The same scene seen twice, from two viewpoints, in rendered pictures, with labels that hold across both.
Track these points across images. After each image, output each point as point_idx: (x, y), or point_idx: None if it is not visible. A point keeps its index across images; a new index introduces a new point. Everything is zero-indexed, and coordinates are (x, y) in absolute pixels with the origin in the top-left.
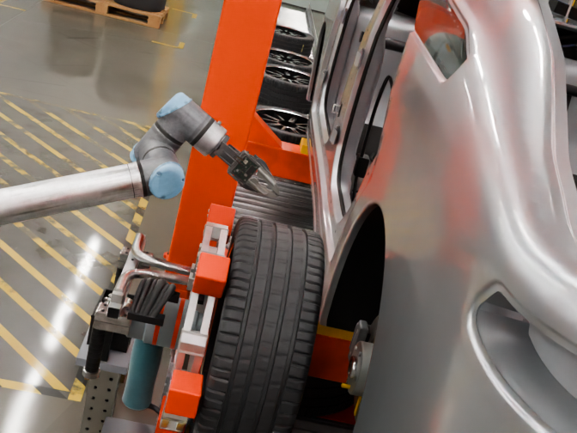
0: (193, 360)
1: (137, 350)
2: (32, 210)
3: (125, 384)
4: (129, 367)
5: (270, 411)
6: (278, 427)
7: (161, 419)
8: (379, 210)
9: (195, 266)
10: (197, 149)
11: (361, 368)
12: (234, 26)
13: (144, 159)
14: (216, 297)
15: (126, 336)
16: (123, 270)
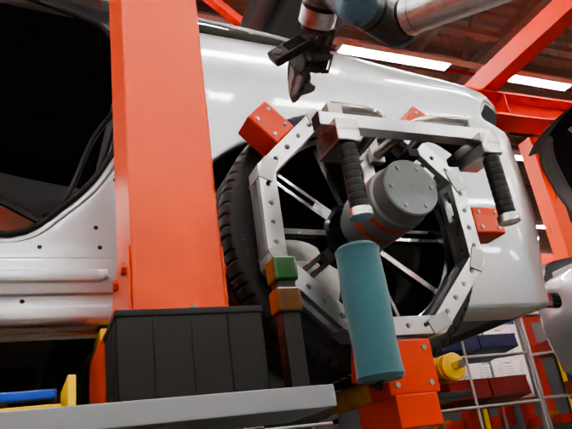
0: (449, 206)
1: (383, 270)
2: None
3: (388, 343)
4: (385, 306)
5: None
6: None
7: (451, 308)
8: (220, 159)
9: (375, 138)
10: (333, 20)
11: (321, 272)
12: None
13: (388, 0)
14: (256, 243)
15: (432, 208)
16: (413, 121)
